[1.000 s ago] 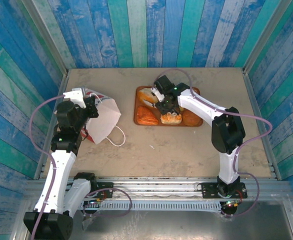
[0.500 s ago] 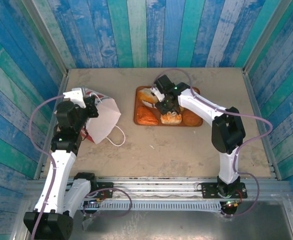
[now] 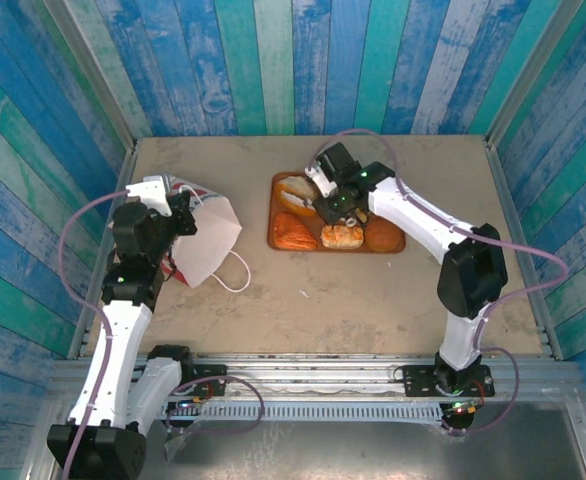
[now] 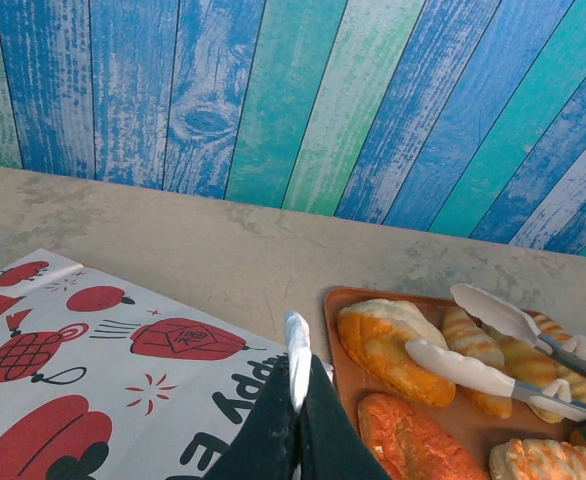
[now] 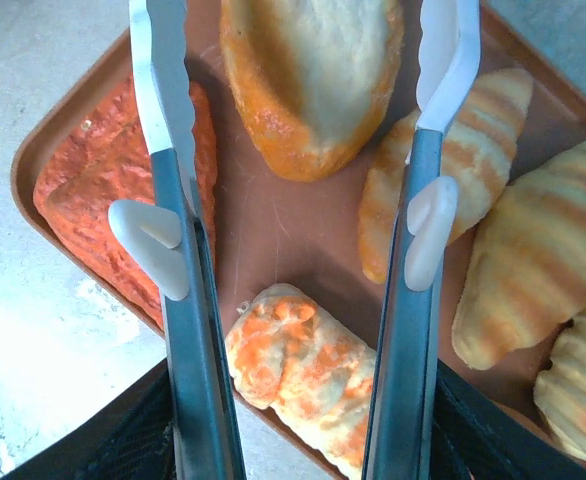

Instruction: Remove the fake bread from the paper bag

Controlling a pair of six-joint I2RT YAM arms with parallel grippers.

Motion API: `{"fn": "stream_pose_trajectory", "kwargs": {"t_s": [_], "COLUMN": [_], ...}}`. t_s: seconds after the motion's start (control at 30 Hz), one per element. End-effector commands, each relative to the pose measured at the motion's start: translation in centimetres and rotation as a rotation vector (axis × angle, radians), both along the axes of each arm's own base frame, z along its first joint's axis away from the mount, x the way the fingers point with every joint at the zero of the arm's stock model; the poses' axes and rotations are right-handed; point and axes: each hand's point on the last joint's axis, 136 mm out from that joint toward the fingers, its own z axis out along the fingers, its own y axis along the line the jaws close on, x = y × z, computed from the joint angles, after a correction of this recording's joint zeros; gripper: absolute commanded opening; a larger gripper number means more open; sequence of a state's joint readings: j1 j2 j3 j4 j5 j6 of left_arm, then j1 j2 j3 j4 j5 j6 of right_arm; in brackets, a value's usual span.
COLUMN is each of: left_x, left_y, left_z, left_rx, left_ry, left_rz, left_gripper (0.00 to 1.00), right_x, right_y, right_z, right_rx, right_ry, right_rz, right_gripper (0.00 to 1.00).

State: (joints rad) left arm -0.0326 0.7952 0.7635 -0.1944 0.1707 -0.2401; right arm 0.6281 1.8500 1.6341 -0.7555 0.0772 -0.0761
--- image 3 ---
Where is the white and red paper bag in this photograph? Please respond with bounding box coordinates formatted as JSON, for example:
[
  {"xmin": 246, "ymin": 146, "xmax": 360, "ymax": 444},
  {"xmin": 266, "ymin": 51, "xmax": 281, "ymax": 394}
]
[{"xmin": 160, "ymin": 173, "xmax": 252, "ymax": 294}]

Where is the iced fake pastry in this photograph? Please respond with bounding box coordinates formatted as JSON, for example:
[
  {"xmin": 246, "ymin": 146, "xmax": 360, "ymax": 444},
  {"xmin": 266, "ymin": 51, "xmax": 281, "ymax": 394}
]
[{"xmin": 320, "ymin": 223, "xmax": 365, "ymax": 250}]

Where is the red-orange fake bread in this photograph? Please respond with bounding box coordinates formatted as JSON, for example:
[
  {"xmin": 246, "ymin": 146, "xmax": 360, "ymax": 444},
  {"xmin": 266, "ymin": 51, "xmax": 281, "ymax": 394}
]
[{"xmin": 272, "ymin": 211, "xmax": 318, "ymax": 251}]

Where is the round brown fake bun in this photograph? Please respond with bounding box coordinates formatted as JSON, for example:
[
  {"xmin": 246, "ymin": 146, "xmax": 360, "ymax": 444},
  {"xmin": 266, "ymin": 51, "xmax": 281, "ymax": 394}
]
[{"xmin": 364, "ymin": 218, "xmax": 405, "ymax": 253}]

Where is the brown plastic tray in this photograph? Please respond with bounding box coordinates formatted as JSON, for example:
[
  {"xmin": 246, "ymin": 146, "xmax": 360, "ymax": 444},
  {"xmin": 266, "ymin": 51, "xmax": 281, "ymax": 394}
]
[{"xmin": 266, "ymin": 172, "xmax": 407, "ymax": 255}]

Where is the controller board with LEDs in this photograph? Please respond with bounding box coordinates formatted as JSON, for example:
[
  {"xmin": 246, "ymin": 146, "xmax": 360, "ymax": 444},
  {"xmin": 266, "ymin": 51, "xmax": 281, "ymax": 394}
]
[
  {"xmin": 442, "ymin": 398, "xmax": 484, "ymax": 431},
  {"xmin": 170, "ymin": 396, "xmax": 209, "ymax": 426}
]

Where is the grey metal sheet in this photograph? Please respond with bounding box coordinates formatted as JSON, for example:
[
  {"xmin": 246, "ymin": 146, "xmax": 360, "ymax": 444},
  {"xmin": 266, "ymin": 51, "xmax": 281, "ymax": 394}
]
[{"xmin": 52, "ymin": 417, "xmax": 586, "ymax": 480}]

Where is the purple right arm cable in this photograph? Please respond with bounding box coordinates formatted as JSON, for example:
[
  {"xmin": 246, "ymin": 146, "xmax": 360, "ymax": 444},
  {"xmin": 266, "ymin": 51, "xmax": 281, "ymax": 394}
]
[{"xmin": 317, "ymin": 128, "xmax": 569, "ymax": 436}]

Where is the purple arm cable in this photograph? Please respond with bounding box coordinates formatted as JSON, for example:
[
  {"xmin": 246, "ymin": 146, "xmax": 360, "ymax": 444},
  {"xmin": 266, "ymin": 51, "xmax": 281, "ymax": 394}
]
[
  {"xmin": 317, "ymin": 128, "xmax": 569, "ymax": 436},
  {"xmin": 58, "ymin": 188, "xmax": 147, "ymax": 480}
]

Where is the aluminium side rail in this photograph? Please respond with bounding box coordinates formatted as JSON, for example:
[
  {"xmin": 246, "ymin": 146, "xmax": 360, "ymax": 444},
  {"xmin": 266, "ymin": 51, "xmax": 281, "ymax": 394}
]
[
  {"xmin": 485, "ymin": 134, "xmax": 564, "ymax": 359},
  {"xmin": 67, "ymin": 139, "xmax": 140, "ymax": 359}
]

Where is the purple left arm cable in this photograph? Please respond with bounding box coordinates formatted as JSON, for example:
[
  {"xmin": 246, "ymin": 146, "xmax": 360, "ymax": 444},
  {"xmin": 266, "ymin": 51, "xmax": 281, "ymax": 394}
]
[{"xmin": 58, "ymin": 188, "xmax": 147, "ymax": 480}]

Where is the aluminium corner post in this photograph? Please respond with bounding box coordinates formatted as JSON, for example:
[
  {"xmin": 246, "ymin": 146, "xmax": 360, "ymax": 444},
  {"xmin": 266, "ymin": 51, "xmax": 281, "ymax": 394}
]
[
  {"xmin": 487, "ymin": 0, "xmax": 586, "ymax": 146},
  {"xmin": 42, "ymin": 0, "xmax": 139, "ymax": 151}
]

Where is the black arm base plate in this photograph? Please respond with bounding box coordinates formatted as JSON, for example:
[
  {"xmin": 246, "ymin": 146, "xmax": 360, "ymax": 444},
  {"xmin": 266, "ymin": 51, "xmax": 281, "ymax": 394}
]
[
  {"xmin": 402, "ymin": 364, "xmax": 496, "ymax": 399},
  {"xmin": 187, "ymin": 363, "xmax": 228, "ymax": 399}
]

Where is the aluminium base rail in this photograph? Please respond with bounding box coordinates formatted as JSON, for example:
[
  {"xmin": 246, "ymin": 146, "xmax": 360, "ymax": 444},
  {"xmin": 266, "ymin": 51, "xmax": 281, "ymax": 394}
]
[{"xmin": 127, "ymin": 352, "xmax": 582, "ymax": 404}]

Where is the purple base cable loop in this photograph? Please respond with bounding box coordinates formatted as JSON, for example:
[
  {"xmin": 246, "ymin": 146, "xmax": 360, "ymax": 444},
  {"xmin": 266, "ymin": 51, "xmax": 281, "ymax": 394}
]
[{"xmin": 165, "ymin": 372, "xmax": 265, "ymax": 436}]

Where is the white slotted cable duct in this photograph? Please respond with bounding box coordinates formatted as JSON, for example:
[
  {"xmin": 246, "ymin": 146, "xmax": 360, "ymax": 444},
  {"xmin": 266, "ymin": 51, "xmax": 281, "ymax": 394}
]
[{"xmin": 137, "ymin": 402, "xmax": 447, "ymax": 426}]

